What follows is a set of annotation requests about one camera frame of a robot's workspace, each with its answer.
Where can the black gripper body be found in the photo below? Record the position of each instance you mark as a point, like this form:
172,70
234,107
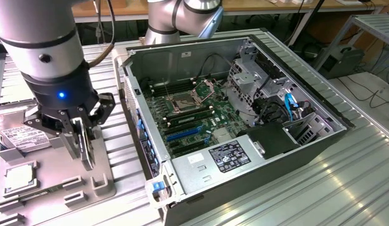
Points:
62,94

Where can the graphics card with silver bracket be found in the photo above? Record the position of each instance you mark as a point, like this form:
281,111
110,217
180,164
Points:
86,150

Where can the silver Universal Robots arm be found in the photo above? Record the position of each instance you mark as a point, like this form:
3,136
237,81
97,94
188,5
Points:
31,23

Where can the silver hard disk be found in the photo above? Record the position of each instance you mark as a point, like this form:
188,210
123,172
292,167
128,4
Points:
25,141

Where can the grey parts rack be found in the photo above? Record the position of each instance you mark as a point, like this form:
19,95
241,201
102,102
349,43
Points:
55,169

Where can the silver CPU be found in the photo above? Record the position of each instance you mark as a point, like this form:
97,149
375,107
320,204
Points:
19,176

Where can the CPU socket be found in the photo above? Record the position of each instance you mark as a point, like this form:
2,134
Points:
184,102

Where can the black RAM stick with label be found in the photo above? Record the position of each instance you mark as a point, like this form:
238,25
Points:
188,119

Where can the blue expansion slot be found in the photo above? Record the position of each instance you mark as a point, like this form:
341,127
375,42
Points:
182,135

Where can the green RAM stick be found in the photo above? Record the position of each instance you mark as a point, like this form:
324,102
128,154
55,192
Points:
41,193

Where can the metal socket cover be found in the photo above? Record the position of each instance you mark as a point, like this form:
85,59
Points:
210,81

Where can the green motherboard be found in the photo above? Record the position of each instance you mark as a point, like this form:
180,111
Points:
220,110

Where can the silver chipset heatsink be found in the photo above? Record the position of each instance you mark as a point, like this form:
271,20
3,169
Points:
222,136

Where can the grey power supply unit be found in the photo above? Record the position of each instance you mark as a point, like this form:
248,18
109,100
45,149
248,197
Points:
194,174

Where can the silver drive cage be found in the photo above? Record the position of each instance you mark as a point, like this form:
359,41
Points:
245,77

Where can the black plastic shroud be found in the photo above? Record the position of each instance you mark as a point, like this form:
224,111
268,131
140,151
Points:
273,141

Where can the open black PC case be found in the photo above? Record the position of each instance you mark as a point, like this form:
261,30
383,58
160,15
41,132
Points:
276,169

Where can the silver disk bay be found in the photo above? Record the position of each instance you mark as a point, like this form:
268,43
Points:
308,131

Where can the black box device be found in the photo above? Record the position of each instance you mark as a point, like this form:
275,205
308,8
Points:
345,61

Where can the metal slat rack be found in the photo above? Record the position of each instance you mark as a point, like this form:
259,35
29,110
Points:
376,26

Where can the wooden desk with white frame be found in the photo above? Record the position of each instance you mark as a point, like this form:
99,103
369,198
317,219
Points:
276,8

